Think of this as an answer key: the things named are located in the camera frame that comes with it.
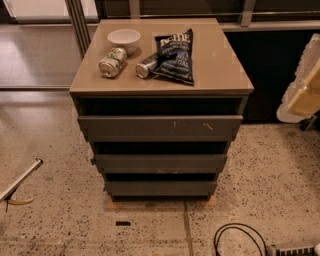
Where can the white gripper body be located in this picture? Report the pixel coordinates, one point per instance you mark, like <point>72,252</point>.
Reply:
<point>305,91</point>

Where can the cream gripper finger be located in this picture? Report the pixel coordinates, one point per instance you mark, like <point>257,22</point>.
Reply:
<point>304,103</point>
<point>311,83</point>

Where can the grey bottom drawer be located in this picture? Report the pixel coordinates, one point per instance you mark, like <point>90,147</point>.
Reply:
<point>160,188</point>

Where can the grey drawer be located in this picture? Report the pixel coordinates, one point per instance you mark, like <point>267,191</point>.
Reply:
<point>160,188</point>
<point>210,128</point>
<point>160,163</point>

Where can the grey top drawer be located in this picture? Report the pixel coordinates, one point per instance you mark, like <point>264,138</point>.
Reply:
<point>210,128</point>

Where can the grey drawer cabinet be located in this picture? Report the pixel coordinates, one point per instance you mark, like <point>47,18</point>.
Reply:
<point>221,87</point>

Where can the grey middle drawer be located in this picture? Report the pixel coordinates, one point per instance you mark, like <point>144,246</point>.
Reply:
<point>160,163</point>

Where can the black kettle chips bag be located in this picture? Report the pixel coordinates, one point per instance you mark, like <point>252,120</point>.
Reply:
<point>175,56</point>

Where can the grey power strip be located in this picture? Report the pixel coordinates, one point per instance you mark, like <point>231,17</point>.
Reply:
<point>277,250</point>

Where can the dark silver can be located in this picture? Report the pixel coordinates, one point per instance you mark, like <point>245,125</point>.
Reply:
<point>146,66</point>

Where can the white bowl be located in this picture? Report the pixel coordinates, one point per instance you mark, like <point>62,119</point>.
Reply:
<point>127,39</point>

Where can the green soda can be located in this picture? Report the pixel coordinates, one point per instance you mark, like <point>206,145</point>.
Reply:
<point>115,60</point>

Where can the yellow curved piece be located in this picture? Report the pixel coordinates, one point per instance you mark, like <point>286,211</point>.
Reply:
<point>16,202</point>

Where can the metal bar on left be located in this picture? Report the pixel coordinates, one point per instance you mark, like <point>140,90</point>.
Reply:
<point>7,194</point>

